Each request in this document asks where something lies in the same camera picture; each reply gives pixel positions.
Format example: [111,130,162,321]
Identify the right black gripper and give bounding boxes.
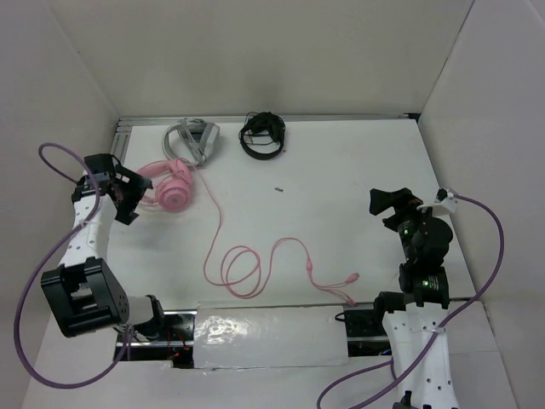
[369,186,440,261]

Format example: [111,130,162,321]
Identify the pink headphones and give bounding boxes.
[136,158,193,213]

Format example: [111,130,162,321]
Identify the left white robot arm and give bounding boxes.
[41,153,168,340]

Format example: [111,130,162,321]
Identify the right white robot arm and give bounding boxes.
[370,188,459,408]

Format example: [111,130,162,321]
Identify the grey white headphones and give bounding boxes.
[162,118,221,167]

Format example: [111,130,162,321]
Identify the black headphones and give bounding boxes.
[238,112,286,161]

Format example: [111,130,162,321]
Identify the white taped cover plate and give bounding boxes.
[192,306,349,370]

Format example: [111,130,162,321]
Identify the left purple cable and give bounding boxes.
[14,142,133,389]

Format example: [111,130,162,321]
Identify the purple cable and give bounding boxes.
[14,142,133,389]
[317,193,507,409]

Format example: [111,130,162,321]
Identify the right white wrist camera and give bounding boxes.
[416,187,458,217]

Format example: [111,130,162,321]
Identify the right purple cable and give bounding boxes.
[317,193,507,409]

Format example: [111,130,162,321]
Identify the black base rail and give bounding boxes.
[123,304,391,371]

